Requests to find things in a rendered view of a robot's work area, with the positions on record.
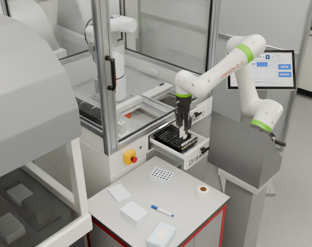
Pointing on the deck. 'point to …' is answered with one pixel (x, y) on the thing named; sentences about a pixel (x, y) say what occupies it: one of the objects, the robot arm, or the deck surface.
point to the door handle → (111, 73)
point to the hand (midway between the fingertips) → (183, 132)
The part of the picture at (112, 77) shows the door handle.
